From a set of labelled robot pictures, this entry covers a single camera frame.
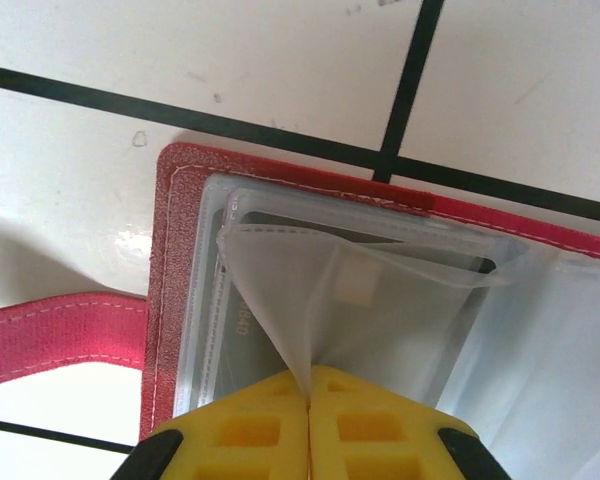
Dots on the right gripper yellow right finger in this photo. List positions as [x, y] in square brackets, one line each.
[370, 425]

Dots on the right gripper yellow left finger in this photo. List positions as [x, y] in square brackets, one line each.
[240, 425]

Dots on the red leather card holder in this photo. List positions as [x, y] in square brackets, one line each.
[180, 200]

